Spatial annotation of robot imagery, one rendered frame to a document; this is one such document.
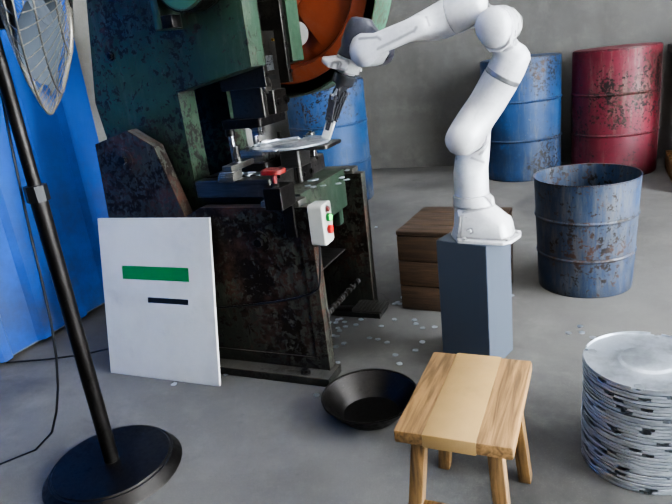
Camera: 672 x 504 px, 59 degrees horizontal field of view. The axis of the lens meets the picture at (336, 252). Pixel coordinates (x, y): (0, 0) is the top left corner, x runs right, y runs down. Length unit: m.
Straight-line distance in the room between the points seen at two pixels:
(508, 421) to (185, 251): 1.30
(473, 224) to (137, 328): 1.28
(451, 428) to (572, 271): 1.46
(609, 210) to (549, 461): 1.14
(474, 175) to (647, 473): 0.94
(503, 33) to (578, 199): 0.92
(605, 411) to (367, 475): 0.62
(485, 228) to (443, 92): 3.51
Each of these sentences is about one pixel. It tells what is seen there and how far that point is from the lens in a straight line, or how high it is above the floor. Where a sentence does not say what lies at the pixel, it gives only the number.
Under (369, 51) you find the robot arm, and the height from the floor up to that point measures 1.06.
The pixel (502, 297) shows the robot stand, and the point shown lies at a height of 0.23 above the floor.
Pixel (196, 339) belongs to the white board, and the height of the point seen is 0.16.
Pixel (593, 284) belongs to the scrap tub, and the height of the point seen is 0.06.
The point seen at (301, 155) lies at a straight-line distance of 2.13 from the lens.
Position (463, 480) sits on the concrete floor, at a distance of 1.67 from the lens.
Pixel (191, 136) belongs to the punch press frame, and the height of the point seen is 0.85.
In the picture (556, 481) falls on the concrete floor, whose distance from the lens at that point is 1.69.
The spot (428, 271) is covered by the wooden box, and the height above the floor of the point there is 0.18.
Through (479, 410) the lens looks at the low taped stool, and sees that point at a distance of 1.33.
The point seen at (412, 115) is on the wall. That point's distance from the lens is 5.45.
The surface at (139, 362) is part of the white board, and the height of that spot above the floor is 0.05.
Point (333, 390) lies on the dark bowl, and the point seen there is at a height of 0.05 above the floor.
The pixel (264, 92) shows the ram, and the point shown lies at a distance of 2.12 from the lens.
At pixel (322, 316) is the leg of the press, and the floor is 0.24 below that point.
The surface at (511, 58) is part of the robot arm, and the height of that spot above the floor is 1.00.
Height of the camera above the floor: 1.08
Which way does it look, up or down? 19 degrees down
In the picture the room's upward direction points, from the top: 7 degrees counter-clockwise
